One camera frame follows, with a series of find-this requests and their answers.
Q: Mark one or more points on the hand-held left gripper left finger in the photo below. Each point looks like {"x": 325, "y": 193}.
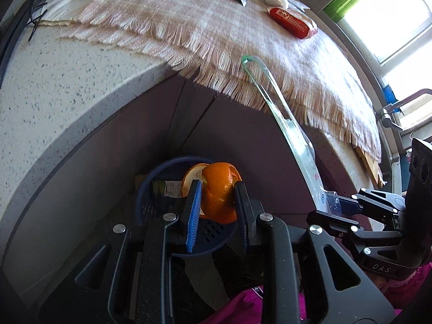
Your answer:
{"x": 194, "y": 219}

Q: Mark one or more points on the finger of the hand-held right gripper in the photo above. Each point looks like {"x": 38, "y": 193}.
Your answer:
{"x": 330, "y": 222}
{"x": 347, "y": 206}

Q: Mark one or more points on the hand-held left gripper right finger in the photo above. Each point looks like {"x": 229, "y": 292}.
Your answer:
{"x": 241, "y": 206}

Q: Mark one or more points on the orange peel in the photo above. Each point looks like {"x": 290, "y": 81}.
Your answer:
{"x": 219, "y": 192}

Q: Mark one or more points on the dark blue plastic basket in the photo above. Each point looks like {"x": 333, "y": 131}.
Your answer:
{"x": 148, "y": 206}

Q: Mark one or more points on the clear plastic packaging strip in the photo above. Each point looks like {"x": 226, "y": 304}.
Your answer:
{"x": 300, "y": 155}

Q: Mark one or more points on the person's right forearm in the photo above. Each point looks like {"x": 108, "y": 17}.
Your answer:
{"x": 408, "y": 290}

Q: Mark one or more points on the wooden board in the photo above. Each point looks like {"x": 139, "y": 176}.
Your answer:
{"x": 371, "y": 168}

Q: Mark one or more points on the pink clothing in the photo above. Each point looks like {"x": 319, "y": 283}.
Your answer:
{"x": 243, "y": 307}

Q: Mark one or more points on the blue plastic item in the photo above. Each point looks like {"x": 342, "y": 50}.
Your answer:
{"x": 388, "y": 92}

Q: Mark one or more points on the window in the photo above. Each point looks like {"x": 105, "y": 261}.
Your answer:
{"x": 398, "y": 23}

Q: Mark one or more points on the red white snack packet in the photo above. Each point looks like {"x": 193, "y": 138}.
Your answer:
{"x": 293, "y": 22}

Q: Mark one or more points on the pink plaid fringed cloth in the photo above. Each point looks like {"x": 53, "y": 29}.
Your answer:
{"x": 202, "y": 17}

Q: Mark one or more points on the green soap dispenser bottle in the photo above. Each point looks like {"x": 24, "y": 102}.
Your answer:
{"x": 344, "y": 3}

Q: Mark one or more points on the clear plastic bag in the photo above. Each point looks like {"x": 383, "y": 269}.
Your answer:
{"x": 278, "y": 0}

